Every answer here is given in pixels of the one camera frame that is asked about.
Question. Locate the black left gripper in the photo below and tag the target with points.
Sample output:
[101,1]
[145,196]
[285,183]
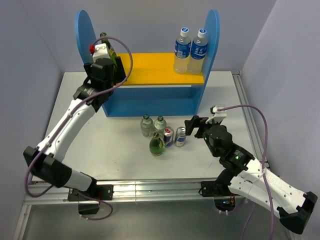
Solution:
[120,74]

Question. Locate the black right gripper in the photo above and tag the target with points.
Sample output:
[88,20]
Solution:
[196,121]

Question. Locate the Red Bull can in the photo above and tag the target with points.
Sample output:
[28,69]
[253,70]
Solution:
[168,136]
[180,136]

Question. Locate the green perrier bottle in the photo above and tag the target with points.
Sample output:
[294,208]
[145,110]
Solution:
[111,52]
[156,145]

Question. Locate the clear glass bottle front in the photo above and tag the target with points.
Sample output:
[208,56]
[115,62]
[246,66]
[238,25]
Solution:
[159,125]

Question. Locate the clear glass bottle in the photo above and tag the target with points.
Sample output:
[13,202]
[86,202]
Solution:
[146,125]
[159,125]

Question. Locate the green Perrier bottle front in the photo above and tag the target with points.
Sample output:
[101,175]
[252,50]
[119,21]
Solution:
[156,145]

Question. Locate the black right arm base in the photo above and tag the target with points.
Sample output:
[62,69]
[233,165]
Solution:
[224,200]

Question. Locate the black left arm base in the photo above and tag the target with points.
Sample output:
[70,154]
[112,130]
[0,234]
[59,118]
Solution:
[89,203]

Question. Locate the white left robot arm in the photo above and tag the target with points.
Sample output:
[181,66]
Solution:
[45,161]

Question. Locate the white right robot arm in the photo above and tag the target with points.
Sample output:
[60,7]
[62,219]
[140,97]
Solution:
[243,175]

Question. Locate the blue and yellow wooden shelf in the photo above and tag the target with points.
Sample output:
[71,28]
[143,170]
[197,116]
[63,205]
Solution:
[152,87]

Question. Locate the left clear Pocari bottle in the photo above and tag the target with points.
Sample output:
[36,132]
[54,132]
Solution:
[182,50]

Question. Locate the clear pocari bottle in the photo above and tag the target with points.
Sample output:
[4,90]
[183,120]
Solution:
[182,50]
[198,52]

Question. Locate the right clear Pocari bottle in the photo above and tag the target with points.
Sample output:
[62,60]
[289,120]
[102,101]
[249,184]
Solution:
[198,52]

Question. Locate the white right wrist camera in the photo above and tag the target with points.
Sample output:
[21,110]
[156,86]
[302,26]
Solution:
[218,114]

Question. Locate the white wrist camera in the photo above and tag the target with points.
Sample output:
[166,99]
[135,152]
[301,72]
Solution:
[218,114]
[99,51]

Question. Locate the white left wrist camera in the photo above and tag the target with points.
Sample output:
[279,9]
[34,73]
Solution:
[99,51]

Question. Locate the aluminium front rail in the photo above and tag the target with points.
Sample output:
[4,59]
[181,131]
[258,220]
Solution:
[122,191]

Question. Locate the aluminium side rail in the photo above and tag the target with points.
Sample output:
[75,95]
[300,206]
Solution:
[256,142]

